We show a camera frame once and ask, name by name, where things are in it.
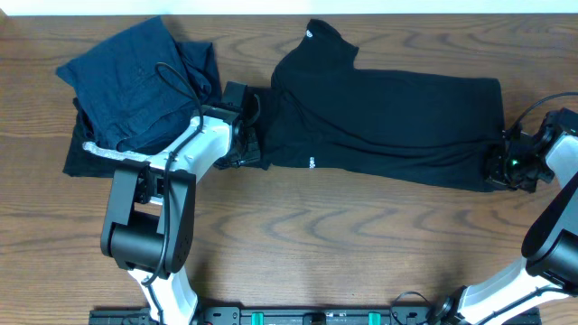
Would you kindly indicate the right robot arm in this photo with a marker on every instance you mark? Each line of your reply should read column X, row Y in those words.
column 547, row 268

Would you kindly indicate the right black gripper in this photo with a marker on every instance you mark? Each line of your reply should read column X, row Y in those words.
column 498, row 167

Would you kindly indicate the folded dark blue shorts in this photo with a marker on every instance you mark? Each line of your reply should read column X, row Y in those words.
column 140, row 88

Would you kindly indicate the black polo shirt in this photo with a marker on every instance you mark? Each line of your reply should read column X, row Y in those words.
column 320, row 111

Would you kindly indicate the folded black garment white stripe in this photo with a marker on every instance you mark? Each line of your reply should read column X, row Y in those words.
column 86, row 158

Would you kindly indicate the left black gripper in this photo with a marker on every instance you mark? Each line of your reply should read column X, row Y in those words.
column 249, row 147

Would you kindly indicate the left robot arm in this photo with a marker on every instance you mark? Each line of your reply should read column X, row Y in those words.
column 150, row 211

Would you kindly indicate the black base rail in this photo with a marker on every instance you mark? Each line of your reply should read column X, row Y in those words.
column 236, row 316

